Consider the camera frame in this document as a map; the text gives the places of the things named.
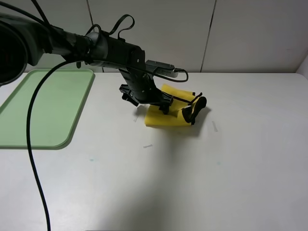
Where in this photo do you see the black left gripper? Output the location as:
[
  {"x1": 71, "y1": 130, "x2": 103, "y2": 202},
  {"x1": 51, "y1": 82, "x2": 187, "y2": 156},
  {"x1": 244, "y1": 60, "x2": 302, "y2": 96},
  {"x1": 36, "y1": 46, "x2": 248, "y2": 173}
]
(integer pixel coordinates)
[{"x1": 119, "y1": 69, "x2": 173, "y2": 115}]

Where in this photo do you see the yellow towel with black trim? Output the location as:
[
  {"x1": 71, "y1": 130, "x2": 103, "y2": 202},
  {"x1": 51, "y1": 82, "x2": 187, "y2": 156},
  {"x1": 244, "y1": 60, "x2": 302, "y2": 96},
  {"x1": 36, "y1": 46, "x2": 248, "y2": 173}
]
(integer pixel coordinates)
[{"x1": 144, "y1": 84, "x2": 207, "y2": 127}]

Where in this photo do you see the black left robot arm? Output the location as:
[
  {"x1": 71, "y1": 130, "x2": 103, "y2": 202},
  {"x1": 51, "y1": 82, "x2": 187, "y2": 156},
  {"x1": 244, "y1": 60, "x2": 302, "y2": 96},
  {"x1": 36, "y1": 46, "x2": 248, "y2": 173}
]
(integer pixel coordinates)
[{"x1": 0, "y1": 13, "x2": 173, "y2": 114}]

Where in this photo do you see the green plastic tray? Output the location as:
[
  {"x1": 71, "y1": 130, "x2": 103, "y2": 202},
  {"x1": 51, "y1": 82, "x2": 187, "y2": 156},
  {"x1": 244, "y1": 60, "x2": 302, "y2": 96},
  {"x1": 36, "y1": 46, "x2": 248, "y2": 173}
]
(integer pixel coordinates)
[{"x1": 0, "y1": 69, "x2": 95, "y2": 150}]

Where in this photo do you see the clear tape strip right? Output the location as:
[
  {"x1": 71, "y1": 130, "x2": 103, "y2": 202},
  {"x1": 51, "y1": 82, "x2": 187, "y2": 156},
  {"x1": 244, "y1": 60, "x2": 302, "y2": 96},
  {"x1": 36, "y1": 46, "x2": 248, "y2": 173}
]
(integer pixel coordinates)
[{"x1": 212, "y1": 121, "x2": 218, "y2": 132}]

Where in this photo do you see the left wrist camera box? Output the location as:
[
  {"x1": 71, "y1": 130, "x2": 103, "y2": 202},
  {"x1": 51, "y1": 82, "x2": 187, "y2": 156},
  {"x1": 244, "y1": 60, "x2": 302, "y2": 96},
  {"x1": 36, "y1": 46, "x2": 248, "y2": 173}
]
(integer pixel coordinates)
[{"x1": 145, "y1": 60, "x2": 178, "y2": 78}]

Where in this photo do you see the black left camera cable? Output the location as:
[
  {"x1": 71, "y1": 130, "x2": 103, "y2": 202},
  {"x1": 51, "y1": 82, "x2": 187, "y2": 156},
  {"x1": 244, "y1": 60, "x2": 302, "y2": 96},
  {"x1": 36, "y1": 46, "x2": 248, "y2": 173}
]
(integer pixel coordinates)
[{"x1": 26, "y1": 0, "x2": 189, "y2": 231}]

